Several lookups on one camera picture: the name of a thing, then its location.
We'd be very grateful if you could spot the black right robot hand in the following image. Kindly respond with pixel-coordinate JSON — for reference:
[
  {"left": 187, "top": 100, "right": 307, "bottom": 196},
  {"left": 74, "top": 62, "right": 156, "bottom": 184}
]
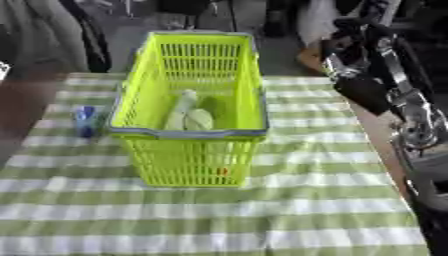
[{"left": 318, "top": 16, "right": 394, "bottom": 116}]

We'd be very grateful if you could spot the pale green round toy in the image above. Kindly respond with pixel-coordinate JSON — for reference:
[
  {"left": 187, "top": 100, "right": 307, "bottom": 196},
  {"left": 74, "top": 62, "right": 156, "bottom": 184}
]
[{"left": 183, "top": 108, "right": 216, "bottom": 131}]

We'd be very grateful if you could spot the lime green plastic basket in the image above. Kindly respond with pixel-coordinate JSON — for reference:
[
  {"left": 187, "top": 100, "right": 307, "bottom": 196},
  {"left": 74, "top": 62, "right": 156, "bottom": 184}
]
[{"left": 106, "top": 30, "right": 272, "bottom": 189}]

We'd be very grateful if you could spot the pale white green bottle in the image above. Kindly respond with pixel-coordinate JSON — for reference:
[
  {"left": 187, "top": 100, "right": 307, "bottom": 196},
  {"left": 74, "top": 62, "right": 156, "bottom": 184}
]
[{"left": 162, "top": 88, "right": 202, "bottom": 131}]

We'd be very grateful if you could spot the black chair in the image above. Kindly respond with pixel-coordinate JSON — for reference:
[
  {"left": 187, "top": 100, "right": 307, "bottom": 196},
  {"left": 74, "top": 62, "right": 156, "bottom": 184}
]
[{"left": 152, "top": 0, "right": 242, "bottom": 32}]

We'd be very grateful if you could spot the blue and white bottle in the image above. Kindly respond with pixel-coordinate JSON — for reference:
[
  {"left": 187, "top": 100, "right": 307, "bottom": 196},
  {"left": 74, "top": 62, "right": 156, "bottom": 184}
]
[{"left": 71, "top": 105, "right": 102, "bottom": 139}]

